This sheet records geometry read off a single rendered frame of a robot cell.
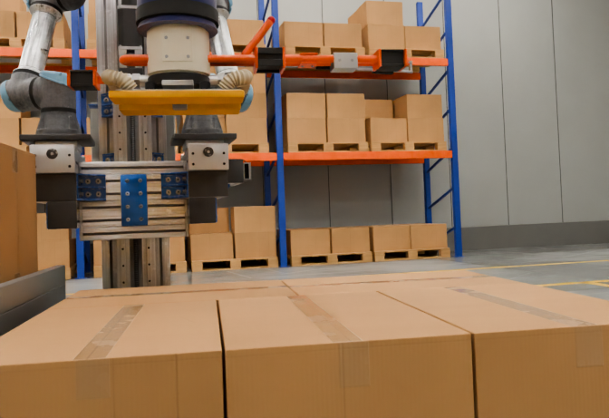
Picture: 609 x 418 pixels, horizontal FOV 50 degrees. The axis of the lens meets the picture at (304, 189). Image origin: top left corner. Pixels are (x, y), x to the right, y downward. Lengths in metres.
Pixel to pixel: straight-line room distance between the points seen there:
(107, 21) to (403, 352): 1.89
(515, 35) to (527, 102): 1.23
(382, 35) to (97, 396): 9.21
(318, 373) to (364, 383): 0.08
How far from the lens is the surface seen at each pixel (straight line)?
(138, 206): 2.31
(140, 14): 1.84
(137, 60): 1.84
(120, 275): 2.45
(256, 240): 9.12
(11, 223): 1.83
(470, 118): 11.83
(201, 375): 1.03
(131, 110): 1.89
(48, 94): 2.39
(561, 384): 1.19
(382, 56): 1.90
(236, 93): 1.69
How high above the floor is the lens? 0.75
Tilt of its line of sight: 2 degrees up
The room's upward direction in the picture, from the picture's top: 2 degrees counter-clockwise
